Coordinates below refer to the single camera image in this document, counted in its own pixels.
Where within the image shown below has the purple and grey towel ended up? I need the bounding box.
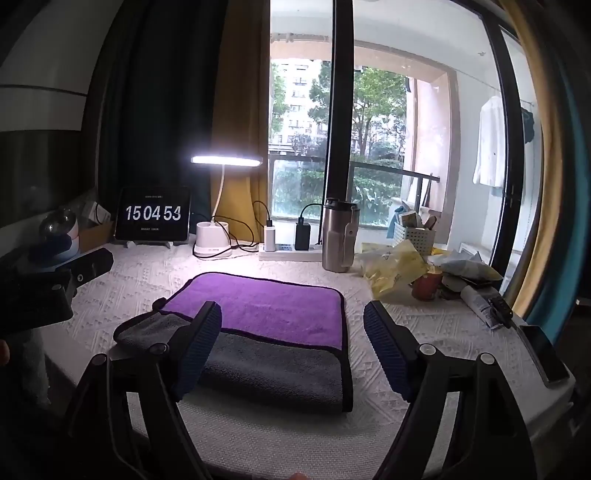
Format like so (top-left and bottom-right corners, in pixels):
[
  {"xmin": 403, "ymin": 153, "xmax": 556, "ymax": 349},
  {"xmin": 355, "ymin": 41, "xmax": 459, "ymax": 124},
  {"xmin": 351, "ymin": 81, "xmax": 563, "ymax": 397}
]
[{"xmin": 113, "ymin": 272, "xmax": 353, "ymax": 415}]

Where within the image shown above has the white textured table cloth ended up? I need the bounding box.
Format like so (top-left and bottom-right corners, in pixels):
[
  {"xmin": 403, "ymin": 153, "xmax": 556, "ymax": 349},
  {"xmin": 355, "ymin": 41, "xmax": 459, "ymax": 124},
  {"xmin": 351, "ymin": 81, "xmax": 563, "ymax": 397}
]
[{"xmin": 43, "ymin": 241, "xmax": 578, "ymax": 480}]

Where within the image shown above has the round blue white gadget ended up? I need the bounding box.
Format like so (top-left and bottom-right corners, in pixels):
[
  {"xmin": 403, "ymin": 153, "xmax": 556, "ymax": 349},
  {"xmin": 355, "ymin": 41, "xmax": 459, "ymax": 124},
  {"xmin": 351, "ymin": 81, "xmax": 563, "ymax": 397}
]
[{"xmin": 28, "ymin": 207, "xmax": 80, "ymax": 267}]

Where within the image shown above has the cardboard box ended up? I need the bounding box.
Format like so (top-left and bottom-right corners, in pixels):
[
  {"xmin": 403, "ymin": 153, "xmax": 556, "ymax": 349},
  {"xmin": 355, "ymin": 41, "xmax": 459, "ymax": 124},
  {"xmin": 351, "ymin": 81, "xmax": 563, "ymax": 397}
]
[{"xmin": 79, "ymin": 201, "xmax": 114, "ymax": 253}]

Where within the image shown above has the black smartphone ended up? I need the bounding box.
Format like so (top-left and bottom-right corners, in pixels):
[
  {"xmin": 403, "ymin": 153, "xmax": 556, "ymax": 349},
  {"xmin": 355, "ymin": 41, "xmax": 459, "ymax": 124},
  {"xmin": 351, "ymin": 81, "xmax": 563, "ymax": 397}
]
[{"xmin": 517, "ymin": 325, "xmax": 570, "ymax": 388}]

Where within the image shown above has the white tube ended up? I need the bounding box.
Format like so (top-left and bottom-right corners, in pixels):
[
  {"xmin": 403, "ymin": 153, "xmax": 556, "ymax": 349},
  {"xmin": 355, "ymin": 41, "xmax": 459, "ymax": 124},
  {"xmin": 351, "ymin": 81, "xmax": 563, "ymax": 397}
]
[{"xmin": 460, "ymin": 286, "xmax": 503, "ymax": 330}]

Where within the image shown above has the tablet showing clock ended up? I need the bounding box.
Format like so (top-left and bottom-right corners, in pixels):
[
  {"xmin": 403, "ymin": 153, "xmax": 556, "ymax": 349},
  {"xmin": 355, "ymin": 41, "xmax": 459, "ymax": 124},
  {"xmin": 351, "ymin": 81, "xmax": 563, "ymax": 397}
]
[{"xmin": 114, "ymin": 187, "xmax": 190, "ymax": 243}]

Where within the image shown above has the red cup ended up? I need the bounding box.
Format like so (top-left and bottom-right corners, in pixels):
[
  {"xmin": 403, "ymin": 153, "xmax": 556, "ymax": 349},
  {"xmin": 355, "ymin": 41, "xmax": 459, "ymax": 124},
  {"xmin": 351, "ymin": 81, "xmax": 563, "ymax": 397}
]
[{"xmin": 412, "ymin": 273, "xmax": 443, "ymax": 301}]

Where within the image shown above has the white desk lamp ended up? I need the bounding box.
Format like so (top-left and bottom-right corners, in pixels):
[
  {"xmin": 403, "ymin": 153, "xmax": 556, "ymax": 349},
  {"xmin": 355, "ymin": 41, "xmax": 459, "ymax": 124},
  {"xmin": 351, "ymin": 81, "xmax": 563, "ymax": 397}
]
[{"xmin": 190, "ymin": 153, "xmax": 262, "ymax": 260}]

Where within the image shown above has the yellow plastic bag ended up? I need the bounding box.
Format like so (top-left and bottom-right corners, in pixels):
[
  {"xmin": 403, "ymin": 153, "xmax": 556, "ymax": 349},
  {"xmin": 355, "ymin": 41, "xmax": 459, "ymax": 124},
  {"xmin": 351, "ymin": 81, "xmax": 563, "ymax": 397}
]
[{"xmin": 356, "ymin": 240, "xmax": 428, "ymax": 300}]

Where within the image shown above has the white plastic basket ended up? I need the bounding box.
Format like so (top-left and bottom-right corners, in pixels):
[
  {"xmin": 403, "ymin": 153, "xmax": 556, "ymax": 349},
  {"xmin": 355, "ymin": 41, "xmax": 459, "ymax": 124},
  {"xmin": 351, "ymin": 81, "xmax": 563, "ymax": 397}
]
[{"xmin": 394, "ymin": 224, "xmax": 436, "ymax": 256}]

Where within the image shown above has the white charger adapter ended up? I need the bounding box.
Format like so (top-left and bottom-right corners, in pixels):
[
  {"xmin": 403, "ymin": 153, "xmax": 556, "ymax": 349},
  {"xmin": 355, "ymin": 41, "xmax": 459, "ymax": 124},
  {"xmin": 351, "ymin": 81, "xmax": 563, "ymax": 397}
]
[{"xmin": 263, "ymin": 225, "xmax": 276, "ymax": 252}]

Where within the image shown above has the white power strip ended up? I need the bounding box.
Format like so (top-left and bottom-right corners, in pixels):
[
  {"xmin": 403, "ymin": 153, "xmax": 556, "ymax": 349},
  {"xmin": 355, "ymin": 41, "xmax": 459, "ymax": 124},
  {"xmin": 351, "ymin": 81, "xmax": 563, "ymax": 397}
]
[{"xmin": 257, "ymin": 244, "xmax": 322, "ymax": 262}]

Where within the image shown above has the stainless steel thermos bottle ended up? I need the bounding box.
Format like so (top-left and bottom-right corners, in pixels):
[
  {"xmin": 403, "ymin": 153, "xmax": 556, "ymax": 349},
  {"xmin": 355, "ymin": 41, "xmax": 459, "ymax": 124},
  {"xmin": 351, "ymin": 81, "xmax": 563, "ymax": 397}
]
[{"xmin": 322, "ymin": 198, "xmax": 360, "ymax": 273}]

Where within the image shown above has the white hanging shirt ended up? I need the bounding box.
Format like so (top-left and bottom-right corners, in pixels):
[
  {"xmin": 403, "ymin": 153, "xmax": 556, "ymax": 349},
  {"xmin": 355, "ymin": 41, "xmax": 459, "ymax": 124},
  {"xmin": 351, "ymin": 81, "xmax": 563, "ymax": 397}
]
[{"xmin": 473, "ymin": 96, "xmax": 506, "ymax": 188}]

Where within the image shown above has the yellow teal right curtain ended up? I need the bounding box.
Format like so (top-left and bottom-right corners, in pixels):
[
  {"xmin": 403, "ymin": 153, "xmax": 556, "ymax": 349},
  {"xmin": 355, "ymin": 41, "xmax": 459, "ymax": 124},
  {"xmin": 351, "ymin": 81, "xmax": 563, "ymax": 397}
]
[{"xmin": 502, "ymin": 1, "xmax": 590, "ymax": 340}]

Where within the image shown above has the black charging cable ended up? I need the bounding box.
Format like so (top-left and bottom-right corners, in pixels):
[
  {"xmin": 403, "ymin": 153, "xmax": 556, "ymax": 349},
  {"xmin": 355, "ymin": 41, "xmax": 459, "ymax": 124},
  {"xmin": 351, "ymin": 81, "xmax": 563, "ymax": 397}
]
[{"xmin": 216, "ymin": 200, "xmax": 279, "ymax": 252}]

